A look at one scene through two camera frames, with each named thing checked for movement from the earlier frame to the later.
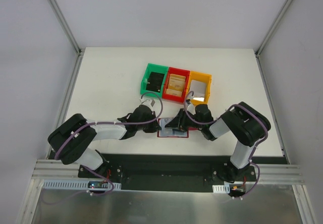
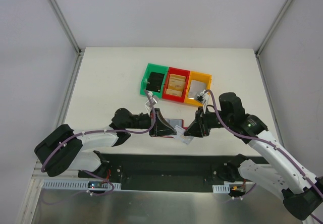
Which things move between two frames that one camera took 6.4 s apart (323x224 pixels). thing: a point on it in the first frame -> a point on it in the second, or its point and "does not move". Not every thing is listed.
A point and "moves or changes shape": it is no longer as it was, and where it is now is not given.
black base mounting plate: (172, 172) does not move
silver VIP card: (198, 88) does not move
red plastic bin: (180, 72) does not move
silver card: (167, 131) moves or changes shape
